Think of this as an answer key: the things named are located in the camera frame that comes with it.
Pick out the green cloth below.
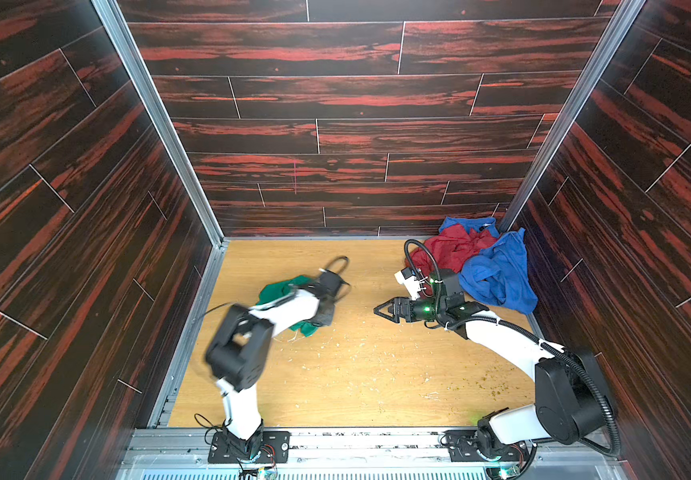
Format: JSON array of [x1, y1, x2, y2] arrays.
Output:
[[258, 275, 318, 337]]

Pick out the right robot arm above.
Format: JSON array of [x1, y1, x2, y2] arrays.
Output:
[[373, 268, 621, 473]]

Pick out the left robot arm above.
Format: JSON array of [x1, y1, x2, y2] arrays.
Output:
[[205, 269, 347, 461]]

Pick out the dark red cloth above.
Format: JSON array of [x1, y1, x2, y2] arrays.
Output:
[[423, 223, 499, 273]]

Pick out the blue cloth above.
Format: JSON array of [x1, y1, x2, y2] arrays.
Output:
[[439, 217, 539, 315]]

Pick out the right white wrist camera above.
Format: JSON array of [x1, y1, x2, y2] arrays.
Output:
[[395, 267, 425, 300]]

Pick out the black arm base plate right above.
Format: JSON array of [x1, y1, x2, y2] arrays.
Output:
[[439, 429, 507, 462]]

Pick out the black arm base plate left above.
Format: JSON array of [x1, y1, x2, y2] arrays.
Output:
[[208, 430, 292, 464]]

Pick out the aluminium left floor rail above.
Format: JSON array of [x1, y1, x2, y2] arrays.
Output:
[[144, 243, 228, 429]]

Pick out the aluminium front rail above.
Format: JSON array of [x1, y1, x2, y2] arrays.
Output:
[[117, 427, 628, 479]]

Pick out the aluminium corner post left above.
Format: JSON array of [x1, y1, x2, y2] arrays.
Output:
[[91, 0, 225, 248]]

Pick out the aluminium corner post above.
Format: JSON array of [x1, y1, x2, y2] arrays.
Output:
[[497, 0, 645, 231], [91, 0, 225, 248]]

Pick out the aluminium corner post right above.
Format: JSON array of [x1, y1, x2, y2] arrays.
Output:
[[497, 0, 645, 231]]

